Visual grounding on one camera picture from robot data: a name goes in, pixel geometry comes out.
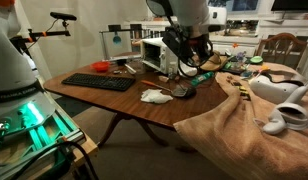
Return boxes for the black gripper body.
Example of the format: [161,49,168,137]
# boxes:
[185,31,212,56]

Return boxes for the green-lit robot base platform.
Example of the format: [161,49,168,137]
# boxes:
[0,89,98,180]

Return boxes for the straw hat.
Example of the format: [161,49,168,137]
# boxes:
[197,49,229,72]

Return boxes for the white toaster oven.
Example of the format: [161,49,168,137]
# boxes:
[139,37,182,75]

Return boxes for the green bowl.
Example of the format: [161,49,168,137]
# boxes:
[249,55,265,65]

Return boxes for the crumpled white tissue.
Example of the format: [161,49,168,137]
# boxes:
[139,88,174,105]

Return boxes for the white VR headset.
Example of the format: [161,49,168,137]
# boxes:
[248,71,308,105]

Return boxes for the wooden dining chair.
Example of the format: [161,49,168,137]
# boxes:
[255,32,308,68]

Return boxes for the black measuring cup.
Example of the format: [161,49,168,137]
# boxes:
[115,58,128,67]

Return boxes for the blue hanging ball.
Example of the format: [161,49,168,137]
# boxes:
[112,33,122,45]

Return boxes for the black television screen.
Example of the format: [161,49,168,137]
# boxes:
[270,0,308,12]

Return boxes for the red plastic bowl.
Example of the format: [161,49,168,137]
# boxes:
[90,60,111,73]

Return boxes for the white VR controller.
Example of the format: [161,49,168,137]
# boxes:
[262,79,308,136]

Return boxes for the black computer keyboard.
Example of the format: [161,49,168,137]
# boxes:
[61,72,137,92]

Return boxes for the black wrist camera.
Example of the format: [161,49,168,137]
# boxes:
[162,27,192,64]

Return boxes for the orange-handled slotted metal spatula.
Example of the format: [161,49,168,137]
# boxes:
[140,79,189,98]

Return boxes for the aluminium camera stand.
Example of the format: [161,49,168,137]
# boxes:
[99,23,152,63]

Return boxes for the black camera on boom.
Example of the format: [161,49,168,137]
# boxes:
[9,11,78,48]

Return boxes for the thick black robot cables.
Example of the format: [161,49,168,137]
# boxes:
[10,139,100,180]

